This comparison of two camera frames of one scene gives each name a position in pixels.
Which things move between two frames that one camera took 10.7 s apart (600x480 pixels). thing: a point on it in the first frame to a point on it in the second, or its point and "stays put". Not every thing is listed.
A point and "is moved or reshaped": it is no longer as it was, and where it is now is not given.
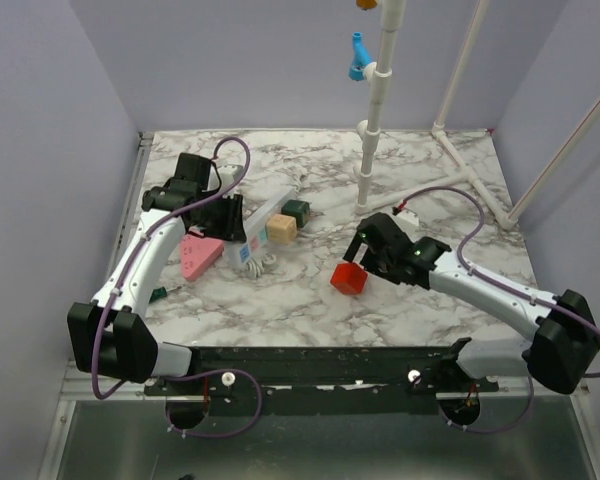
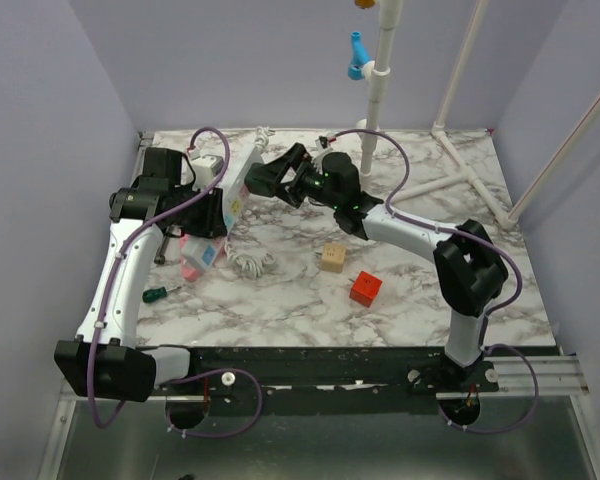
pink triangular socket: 197,254 stays put
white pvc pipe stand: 369,128 stays put
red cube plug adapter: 349,278 to 365,288
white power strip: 255,231 is moved or reshaped
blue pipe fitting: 361,56 stays put
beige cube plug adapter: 281,229 to 333,257
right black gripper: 370,266 to 290,192
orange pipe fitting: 366,4 stays put
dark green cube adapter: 300,210 to 261,179
